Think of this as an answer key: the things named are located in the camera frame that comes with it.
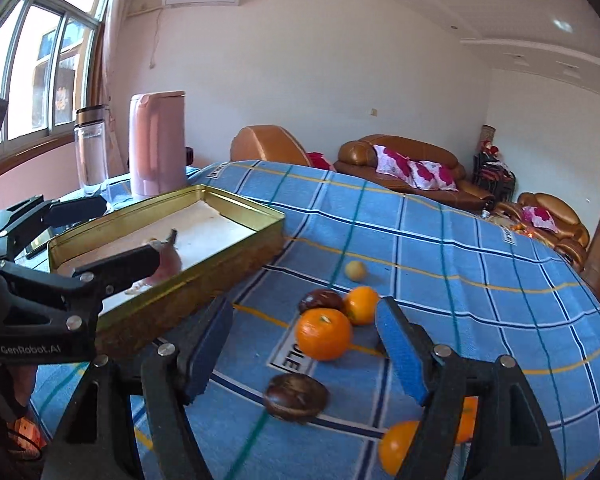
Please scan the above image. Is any carved brown leather armchair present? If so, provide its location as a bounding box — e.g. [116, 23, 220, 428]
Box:
[494, 191, 591, 273]

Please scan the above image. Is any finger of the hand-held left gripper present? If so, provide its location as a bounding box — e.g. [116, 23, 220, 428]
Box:
[0, 245, 162, 333]
[0, 195, 108, 261]

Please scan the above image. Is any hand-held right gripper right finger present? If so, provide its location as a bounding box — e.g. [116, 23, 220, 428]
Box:
[375, 297, 566, 480]

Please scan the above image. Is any gold rectangular tin box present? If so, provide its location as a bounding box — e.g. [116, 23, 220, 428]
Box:
[47, 184, 287, 361]

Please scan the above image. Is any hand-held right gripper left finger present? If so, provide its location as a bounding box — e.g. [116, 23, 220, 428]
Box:
[45, 297, 234, 480]

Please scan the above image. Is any floral pillow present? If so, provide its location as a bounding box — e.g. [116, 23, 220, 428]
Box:
[409, 159, 459, 192]
[521, 205, 557, 232]
[372, 144, 417, 181]

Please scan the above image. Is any red decoration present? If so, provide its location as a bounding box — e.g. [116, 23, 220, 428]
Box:
[479, 124, 499, 155]

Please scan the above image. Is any clear bottle with dark lid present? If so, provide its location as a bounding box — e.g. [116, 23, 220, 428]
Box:
[74, 104, 112, 197]

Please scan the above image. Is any pink curtain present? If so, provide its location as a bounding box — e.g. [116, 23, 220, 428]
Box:
[87, 0, 131, 171]

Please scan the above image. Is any orange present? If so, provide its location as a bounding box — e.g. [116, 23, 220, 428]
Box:
[455, 396, 479, 443]
[378, 420, 423, 477]
[342, 286, 381, 327]
[295, 308, 353, 362]

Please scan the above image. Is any pink electric kettle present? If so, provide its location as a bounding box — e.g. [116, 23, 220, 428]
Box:
[128, 91, 188, 197]

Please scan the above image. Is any window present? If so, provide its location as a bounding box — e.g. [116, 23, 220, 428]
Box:
[0, 0, 112, 161]

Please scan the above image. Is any pale pink fruit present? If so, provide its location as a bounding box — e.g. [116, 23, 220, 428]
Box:
[147, 229, 182, 286]

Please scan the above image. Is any dark brown mangosteen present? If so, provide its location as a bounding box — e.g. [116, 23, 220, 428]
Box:
[299, 289, 345, 313]
[263, 373, 330, 423]

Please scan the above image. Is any black chairs stack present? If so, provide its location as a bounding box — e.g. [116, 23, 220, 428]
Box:
[471, 152, 517, 202]

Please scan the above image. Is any brown leather sofa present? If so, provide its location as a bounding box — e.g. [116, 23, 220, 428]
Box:
[334, 134, 492, 212]

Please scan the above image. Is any air conditioner cable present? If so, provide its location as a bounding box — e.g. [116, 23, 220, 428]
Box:
[149, 6, 162, 70]

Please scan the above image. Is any blue plaid blanket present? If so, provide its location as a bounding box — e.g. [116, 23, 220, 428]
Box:
[30, 160, 600, 480]

